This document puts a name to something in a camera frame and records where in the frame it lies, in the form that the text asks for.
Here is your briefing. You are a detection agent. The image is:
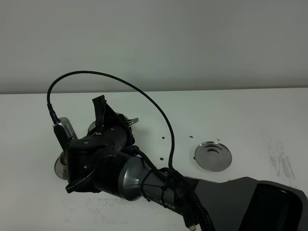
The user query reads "black camera cable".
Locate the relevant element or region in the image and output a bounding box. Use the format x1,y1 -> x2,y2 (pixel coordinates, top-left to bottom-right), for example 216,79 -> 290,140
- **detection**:
47,70 -> 176,170

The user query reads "stainless steel teapot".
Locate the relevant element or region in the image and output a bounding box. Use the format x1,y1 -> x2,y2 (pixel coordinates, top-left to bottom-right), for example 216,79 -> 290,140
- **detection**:
87,113 -> 139,135

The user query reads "near steel saucer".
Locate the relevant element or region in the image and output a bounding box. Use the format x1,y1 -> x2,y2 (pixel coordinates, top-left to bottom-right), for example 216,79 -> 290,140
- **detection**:
54,157 -> 68,180

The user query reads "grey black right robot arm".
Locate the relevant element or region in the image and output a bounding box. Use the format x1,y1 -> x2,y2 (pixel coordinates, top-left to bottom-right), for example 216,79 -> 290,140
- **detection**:
66,96 -> 308,231

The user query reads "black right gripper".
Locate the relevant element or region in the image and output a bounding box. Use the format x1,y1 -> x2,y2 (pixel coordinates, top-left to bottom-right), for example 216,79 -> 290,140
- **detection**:
92,95 -> 135,151

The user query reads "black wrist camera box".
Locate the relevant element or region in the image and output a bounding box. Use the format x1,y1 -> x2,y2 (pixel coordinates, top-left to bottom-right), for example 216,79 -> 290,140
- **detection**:
53,117 -> 77,152

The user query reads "steel teapot saucer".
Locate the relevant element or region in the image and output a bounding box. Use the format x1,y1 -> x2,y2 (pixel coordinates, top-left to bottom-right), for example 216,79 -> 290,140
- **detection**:
194,141 -> 232,172

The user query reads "near steel teacup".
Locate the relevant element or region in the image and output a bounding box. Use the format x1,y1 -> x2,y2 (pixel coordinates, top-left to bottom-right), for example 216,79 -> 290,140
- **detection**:
59,152 -> 67,166

